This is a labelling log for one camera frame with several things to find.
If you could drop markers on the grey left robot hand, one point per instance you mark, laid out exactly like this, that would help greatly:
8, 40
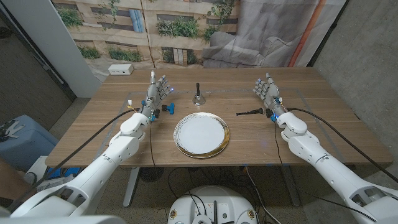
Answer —
152, 93

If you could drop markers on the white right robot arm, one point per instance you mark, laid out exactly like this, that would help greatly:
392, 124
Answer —
326, 168

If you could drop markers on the white power strip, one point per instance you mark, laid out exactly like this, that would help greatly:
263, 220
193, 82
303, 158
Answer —
120, 69

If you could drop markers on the black round floor foot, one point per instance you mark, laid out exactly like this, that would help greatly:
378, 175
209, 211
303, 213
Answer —
151, 174

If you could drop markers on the grey metal brackets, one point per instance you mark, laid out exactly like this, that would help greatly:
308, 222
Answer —
12, 130

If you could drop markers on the blue clothespin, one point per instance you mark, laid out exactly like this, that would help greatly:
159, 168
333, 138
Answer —
171, 108

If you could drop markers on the white plate with gold rim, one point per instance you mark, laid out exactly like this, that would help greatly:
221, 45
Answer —
201, 133

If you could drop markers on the printed backdrop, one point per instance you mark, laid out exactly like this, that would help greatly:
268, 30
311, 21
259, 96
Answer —
186, 31

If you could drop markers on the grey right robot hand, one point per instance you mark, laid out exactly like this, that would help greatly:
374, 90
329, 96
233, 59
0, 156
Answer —
272, 93

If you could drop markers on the blue storage bin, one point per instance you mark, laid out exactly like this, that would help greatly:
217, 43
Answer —
28, 146

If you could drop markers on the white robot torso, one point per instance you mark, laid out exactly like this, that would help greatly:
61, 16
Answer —
211, 199

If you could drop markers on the white table leg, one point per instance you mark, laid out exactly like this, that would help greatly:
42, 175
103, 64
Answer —
130, 189

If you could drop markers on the blue object under table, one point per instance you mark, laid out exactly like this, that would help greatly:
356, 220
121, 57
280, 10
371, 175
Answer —
66, 172

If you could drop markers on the grey shoe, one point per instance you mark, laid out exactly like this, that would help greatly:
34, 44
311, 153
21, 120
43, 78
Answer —
30, 178

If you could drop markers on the grey table leg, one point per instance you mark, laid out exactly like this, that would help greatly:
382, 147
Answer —
292, 189

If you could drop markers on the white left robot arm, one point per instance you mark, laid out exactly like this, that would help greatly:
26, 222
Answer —
102, 168

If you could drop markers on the black makeup brush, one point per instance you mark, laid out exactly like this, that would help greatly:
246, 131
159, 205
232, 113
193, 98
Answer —
252, 111

